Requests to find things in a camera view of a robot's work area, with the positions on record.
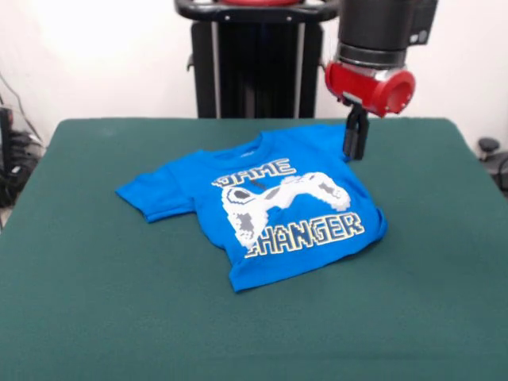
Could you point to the blue printed t-shirt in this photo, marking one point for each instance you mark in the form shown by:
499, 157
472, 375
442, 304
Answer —
297, 258

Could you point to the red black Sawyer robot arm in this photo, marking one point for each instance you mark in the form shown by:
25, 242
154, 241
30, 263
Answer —
377, 28

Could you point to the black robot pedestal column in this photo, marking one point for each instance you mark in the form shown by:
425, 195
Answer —
258, 67

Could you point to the dark green table cloth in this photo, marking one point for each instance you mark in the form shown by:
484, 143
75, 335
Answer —
119, 317

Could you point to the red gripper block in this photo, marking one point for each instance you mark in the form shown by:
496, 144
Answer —
365, 87

